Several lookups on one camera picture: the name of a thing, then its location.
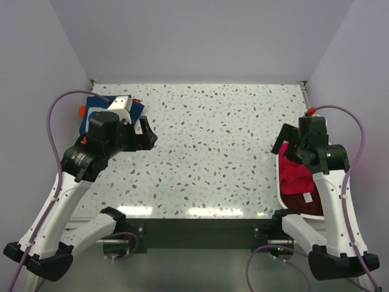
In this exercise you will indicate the dark red t shirt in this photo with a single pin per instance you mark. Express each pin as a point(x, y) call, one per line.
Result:
point(304, 203)

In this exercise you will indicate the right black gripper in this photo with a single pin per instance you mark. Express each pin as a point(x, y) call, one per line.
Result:
point(285, 134)

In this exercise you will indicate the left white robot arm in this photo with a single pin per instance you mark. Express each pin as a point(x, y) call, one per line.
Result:
point(46, 250)

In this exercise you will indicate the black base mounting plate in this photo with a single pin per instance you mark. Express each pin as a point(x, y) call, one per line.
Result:
point(193, 233)

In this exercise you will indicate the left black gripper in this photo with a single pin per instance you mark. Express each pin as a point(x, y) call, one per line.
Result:
point(144, 141)

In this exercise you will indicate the pink t shirt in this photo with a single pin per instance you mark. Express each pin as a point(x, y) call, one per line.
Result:
point(294, 178)

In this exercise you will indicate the folded blue t shirt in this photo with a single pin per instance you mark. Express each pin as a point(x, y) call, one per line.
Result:
point(94, 105)

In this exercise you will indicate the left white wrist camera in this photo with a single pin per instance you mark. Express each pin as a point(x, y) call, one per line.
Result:
point(121, 106)

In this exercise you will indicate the folded orange t shirt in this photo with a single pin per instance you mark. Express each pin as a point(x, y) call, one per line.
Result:
point(81, 112)

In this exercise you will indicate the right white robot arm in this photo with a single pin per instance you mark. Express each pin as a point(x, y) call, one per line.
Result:
point(341, 252)

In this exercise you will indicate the white laundry basket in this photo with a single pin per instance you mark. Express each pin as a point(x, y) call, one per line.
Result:
point(322, 167)

